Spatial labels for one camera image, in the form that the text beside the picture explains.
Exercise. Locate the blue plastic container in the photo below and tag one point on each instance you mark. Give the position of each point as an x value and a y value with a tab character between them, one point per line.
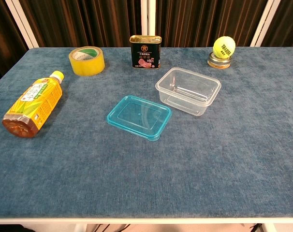
136	117

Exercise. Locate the clear plastic food container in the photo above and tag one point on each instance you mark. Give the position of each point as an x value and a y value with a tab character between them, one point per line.
187	96

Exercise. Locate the blue table cloth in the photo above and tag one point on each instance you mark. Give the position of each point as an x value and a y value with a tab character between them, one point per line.
146	174

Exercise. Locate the black luncheon meat can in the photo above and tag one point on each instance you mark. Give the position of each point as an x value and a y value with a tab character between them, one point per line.
145	55

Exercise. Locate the yellow packing tape roll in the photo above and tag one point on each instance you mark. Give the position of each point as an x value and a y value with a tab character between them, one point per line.
88	68

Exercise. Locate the small round tin can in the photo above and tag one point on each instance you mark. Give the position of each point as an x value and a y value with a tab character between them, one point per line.
219	64

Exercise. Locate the yellow tennis ball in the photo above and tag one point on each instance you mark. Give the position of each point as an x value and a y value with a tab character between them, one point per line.
224	47

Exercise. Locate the dark brown curtain panel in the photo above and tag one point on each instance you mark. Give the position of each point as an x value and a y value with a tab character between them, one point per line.
4	36
286	21
83	21
204	19

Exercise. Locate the yellow green tea bottle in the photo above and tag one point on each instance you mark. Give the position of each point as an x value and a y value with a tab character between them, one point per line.
33	104

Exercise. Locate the white upright post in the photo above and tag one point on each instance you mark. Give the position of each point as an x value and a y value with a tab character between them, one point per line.
148	21

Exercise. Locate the white slanted post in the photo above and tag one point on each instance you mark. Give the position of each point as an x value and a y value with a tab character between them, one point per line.
23	24
265	24

